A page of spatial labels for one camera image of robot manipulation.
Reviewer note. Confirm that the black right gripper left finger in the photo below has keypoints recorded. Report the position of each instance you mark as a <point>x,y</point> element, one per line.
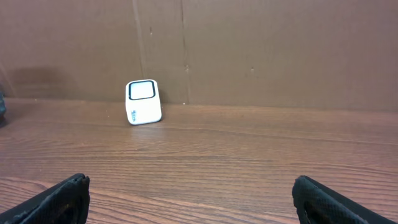
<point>64,203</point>

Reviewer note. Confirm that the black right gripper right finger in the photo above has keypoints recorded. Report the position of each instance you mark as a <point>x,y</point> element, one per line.
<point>315,203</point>

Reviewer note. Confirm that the white barcode scanner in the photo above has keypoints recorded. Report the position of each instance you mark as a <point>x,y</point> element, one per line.
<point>142,102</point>

